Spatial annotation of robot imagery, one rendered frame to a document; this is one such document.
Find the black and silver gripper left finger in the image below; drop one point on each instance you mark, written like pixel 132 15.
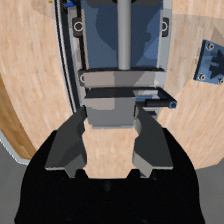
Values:
pixel 61 154

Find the grey flat bar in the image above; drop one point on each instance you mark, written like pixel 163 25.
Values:
pixel 142 104
pixel 136 90

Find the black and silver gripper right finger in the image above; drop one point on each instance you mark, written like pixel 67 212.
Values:
pixel 159 156

